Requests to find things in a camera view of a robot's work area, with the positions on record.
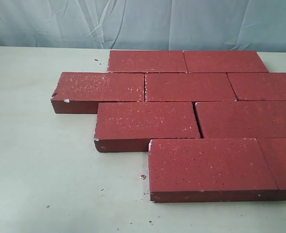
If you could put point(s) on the white backdrop curtain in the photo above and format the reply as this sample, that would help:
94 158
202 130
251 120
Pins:
145 24

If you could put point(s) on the red brick second row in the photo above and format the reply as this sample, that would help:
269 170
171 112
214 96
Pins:
191 87

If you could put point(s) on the red brick front row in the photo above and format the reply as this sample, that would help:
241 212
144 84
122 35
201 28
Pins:
209 170

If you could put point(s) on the red brick third row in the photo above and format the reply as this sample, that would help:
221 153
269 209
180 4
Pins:
242 119

